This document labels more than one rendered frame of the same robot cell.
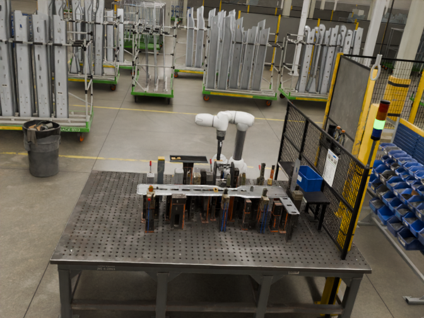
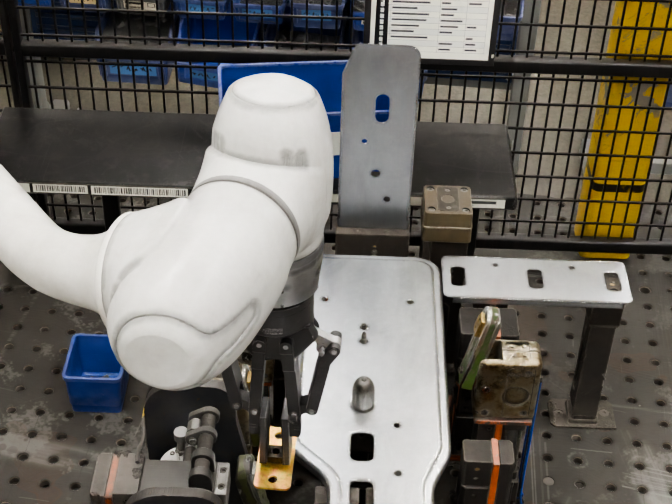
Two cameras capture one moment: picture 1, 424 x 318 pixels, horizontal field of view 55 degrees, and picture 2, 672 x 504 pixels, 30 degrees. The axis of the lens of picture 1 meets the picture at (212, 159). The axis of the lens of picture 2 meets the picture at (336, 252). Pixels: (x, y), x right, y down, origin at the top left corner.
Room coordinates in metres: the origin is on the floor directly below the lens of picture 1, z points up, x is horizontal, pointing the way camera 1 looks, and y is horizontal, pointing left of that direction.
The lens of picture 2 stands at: (3.20, 0.80, 2.26)
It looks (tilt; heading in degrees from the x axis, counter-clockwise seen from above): 39 degrees down; 281
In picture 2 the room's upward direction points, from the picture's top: 2 degrees clockwise
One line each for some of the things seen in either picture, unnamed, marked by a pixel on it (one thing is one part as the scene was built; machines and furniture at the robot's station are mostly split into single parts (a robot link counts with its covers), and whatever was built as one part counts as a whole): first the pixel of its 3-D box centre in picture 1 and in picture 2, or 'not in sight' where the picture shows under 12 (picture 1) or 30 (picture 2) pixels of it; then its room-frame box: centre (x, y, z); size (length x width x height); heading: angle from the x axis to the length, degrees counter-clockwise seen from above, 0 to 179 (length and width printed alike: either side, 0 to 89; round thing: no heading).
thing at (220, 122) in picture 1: (221, 120); (267, 170); (3.42, -0.04, 1.64); 0.13 x 0.11 x 0.16; 84
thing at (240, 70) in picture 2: (306, 178); (311, 119); (3.59, -0.93, 1.10); 0.30 x 0.17 x 0.13; 18
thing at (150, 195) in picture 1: (150, 211); not in sight; (3.03, 0.48, 0.88); 0.15 x 0.11 x 0.36; 11
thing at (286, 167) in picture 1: (301, 180); (250, 157); (3.69, -0.91, 1.02); 0.90 x 0.22 x 0.03; 11
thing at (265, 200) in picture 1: (262, 214); (498, 435); (3.20, -0.50, 0.87); 0.12 x 0.09 x 0.35; 11
